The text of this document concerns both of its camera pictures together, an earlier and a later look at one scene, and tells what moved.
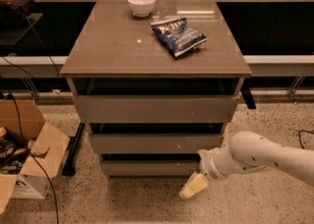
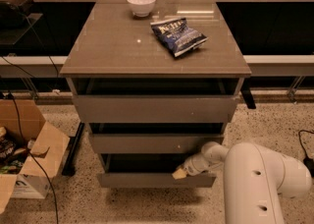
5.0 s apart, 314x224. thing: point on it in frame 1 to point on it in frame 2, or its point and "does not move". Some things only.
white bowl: (141, 4) does not move
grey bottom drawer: (149, 167) to (154, 181)
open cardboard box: (32, 179) does not move
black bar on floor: (69, 169) does not move
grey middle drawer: (154, 143) does not move
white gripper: (208, 165) to (190, 166)
